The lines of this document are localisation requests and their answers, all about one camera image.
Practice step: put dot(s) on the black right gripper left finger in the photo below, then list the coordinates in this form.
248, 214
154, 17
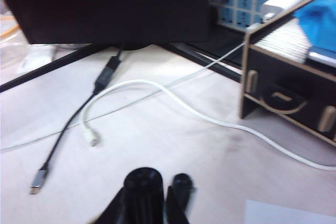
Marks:
113, 213

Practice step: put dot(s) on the black flat stand base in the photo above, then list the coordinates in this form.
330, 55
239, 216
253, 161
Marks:
39, 69

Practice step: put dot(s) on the white square charger plug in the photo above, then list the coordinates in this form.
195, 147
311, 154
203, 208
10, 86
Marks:
278, 5

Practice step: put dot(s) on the thin grey flat board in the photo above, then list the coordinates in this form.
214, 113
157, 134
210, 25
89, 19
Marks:
283, 40

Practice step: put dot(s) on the black marker with white print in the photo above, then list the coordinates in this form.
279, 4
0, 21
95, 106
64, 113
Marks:
143, 195

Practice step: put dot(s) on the black wooden desk shelf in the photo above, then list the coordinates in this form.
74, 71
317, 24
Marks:
283, 77

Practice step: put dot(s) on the tall dark monitor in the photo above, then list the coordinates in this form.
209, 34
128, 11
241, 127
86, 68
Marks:
105, 6

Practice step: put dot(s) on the white paper sheet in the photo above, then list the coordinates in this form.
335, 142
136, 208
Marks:
288, 212

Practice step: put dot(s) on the blue wet wipes pack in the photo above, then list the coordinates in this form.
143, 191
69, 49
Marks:
320, 22

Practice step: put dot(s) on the power strip with blue sockets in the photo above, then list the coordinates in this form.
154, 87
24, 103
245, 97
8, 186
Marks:
244, 9

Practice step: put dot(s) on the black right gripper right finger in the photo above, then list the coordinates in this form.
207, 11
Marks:
174, 213

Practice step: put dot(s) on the clear plastic bag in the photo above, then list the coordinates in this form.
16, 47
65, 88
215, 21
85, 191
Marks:
34, 61

